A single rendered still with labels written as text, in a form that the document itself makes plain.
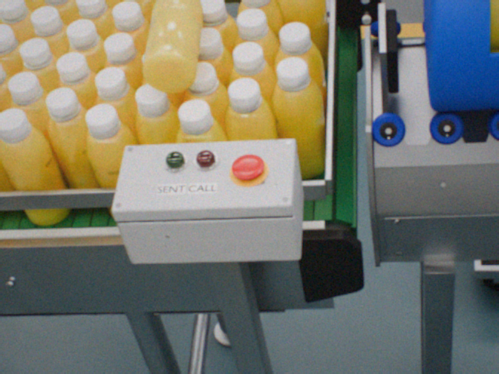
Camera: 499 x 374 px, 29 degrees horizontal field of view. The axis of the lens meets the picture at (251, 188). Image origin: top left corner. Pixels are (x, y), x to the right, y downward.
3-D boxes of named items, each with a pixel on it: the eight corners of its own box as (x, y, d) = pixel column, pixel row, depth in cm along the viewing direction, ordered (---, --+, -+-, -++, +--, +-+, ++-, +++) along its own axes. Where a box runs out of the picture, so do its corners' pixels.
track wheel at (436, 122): (464, 110, 124) (462, 108, 126) (428, 112, 125) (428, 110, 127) (465, 145, 125) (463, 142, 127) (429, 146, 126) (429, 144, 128)
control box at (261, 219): (301, 261, 111) (292, 203, 103) (131, 265, 114) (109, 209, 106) (304, 194, 117) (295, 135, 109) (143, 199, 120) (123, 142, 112)
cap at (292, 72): (299, 62, 124) (298, 52, 122) (314, 79, 121) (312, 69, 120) (272, 75, 123) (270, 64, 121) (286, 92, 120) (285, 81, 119)
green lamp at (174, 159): (184, 169, 109) (182, 162, 108) (165, 170, 109) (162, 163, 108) (186, 155, 110) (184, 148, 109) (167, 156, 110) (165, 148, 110)
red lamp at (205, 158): (214, 168, 108) (213, 161, 107) (195, 169, 109) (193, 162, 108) (217, 153, 110) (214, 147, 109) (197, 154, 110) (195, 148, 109)
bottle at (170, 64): (175, 47, 115) (188, -36, 125) (130, 67, 117) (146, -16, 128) (206, 84, 119) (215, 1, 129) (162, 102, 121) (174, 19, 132)
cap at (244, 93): (254, 111, 119) (252, 101, 118) (225, 107, 120) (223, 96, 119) (265, 90, 121) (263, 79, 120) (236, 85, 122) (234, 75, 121)
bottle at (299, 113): (314, 139, 137) (303, 51, 125) (338, 168, 133) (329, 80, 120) (272, 158, 135) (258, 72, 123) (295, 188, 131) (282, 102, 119)
